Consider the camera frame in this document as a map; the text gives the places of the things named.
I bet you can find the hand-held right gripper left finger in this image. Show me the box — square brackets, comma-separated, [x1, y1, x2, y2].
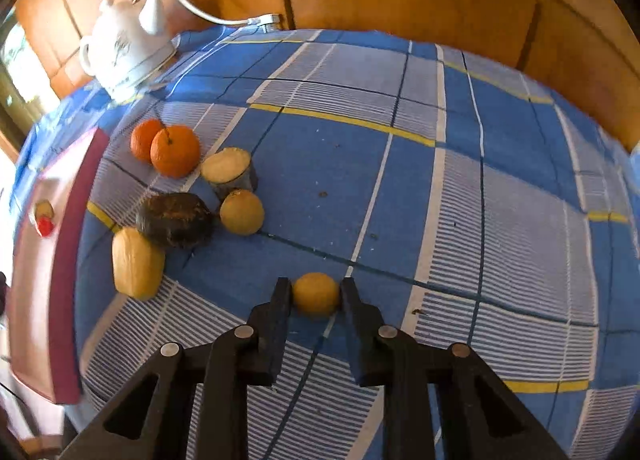
[60, 277, 293, 460]

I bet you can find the magenta cardboard box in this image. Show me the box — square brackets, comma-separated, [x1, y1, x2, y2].
[5, 127, 112, 406]

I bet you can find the yellow lemon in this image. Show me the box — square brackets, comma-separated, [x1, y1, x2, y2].
[292, 272, 341, 319]

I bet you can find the yellow oblong fruit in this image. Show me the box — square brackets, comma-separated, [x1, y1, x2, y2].
[111, 227, 167, 301]

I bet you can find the dark brown fruit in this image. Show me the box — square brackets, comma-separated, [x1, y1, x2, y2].
[135, 192, 217, 250]

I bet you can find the white ceramic electric kettle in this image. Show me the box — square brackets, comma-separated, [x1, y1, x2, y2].
[79, 0, 182, 103]

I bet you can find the tan round fruit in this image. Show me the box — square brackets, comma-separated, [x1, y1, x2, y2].
[219, 189, 265, 237]

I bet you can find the cut pale dark-rind fruit piece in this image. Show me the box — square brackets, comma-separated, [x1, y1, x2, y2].
[200, 147, 260, 201]

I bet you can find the blue plaid tablecloth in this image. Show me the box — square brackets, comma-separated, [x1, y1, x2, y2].
[10, 27, 640, 460]

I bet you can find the orange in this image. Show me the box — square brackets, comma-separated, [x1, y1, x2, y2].
[150, 125, 202, 179]
[130, 119, 166, 163]

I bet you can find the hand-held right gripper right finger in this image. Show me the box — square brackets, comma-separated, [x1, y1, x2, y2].
[340, 277, 569, 460]

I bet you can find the white power plug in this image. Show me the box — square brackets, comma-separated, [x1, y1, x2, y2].
[247, 14, 284, 31]

